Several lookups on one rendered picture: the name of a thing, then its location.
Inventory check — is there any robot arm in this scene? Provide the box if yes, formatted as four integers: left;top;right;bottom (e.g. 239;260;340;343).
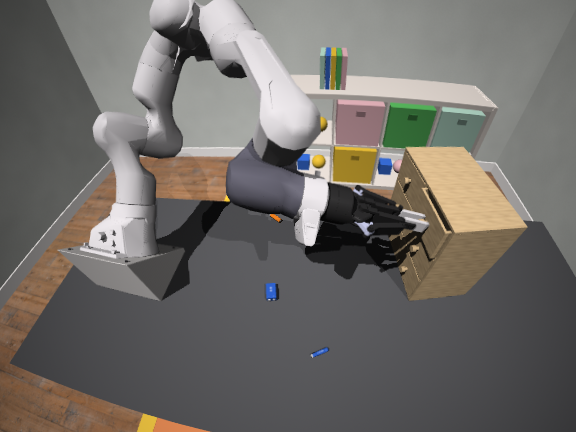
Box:
80;0;329;259

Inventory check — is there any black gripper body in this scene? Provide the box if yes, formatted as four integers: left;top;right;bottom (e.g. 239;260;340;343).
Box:
320;182;373;227

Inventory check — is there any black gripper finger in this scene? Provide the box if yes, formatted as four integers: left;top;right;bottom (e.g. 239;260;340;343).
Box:
354;204;429;238
354;185;426;220

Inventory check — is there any light wooden chest of drawers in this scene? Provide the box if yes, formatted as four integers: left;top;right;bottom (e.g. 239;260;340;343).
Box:
391;147;527;301

